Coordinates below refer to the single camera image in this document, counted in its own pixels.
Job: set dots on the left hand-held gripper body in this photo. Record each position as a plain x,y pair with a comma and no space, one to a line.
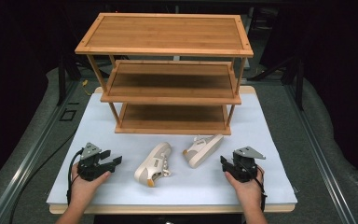
90,163

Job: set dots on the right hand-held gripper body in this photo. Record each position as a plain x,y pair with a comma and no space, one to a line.
245,165

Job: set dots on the beige sneaker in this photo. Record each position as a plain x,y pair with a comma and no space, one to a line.
203,149
152,163

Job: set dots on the wooden three-tier shoe rack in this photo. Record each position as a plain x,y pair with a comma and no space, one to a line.
167,32

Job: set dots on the person's left hand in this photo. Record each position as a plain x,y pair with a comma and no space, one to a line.
85,188

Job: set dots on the person's right hand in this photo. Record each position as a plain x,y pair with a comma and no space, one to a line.
248,191

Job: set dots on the white table mat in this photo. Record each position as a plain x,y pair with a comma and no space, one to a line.
180,186

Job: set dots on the small yellow tag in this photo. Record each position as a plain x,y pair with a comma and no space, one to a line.
85,83

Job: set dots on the black metal stand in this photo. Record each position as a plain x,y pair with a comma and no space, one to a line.
298,84
62,77

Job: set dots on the metal floor rail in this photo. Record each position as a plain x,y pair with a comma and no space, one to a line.
24,165
320,155

